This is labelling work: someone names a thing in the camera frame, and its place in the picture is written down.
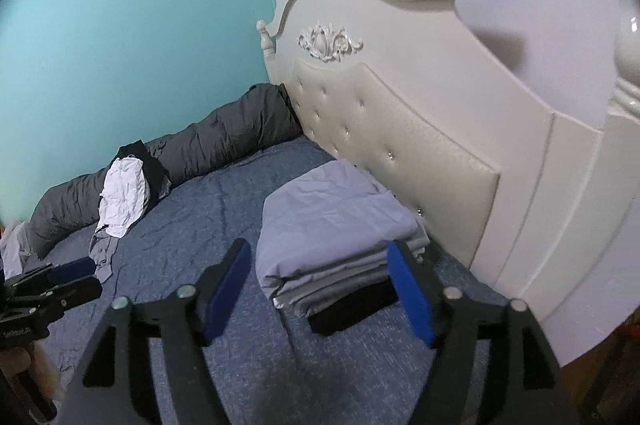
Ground cream tufted headboard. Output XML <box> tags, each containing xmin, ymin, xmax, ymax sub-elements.
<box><xmin>255</xmin><ymin>0</ymin><xmax>640</xmax><ymax>367</ymax></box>

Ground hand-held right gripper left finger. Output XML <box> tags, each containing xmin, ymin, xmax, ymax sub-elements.
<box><xmin>60</xmin><ymin>239</ymin><xmax>252</xmax><ymax>425</ymax></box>

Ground dark grey rolled duvet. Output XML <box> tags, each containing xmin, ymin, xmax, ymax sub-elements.
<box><xmin>27</xmin><ymin>83</ymin><xmax>304</xmax><ymax>259</ymax></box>

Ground folded grey garment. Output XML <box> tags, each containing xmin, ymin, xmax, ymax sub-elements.
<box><xmin>272</xmin><ymin>262</ymin><xmax>397</xmax><ymax>320</ymax></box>

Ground grey crumpled garment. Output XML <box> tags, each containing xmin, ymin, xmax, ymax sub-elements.
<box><xmin>88</xmin><ymin>229</ymin><xmax>122</xmax><ymax>284</ymax></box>

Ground light grey sheet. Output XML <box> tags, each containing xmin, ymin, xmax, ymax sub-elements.
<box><xmin>0</xmin><ymin>221</ymin><xmax>34</xmax><ymax>277</ymax></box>

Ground light grey zip jacket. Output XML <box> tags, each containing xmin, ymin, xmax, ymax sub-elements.
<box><xmin>255</xmin><ymin>158</ymin><xmax>432</xmax><ymax>307</ymax></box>

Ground black crumpled garment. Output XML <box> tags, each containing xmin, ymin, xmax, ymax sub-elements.
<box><xmin>116</xmin><ymin>139</ymin><xmax>172</xmax><ymax>202</ymax></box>

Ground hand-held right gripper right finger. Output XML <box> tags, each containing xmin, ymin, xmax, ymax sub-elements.
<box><xmin>387</xmin><ymin>241</ymin><xmax>576</xmax><ymax>425</ymax></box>

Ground folded black garment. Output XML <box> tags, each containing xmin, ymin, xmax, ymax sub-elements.
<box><xmin>306</xmin><ymin>280</ymin><xmax>402</xmax><ymax>337</ymax></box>

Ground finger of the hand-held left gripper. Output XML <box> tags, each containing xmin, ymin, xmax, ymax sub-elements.
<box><xmin>10</xmin><ymin>276</ymin><xmax>104</xmax><ymax>307</ymax></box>
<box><xmin>4</xmin><ymin>257</ymin><xmax>97</xmax><ymax>288</ymax></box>

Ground person's left hand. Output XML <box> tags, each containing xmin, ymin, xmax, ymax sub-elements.
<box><xmin>0</xmin><ymin>344</ymin><xmax>65</xmax><ymax>402</ymax></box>

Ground white crumpled garment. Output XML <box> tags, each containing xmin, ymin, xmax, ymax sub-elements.
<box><xmin>97</xmin><ymin>156</ymin><xmax>152</xmax><ymax>239</ymax></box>

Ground blue patterned bed blanket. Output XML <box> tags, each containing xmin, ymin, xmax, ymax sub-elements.
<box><xmin>0</xmin><ymin>137</ymin><xmax>512</xmax><ymax>425</ymax></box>

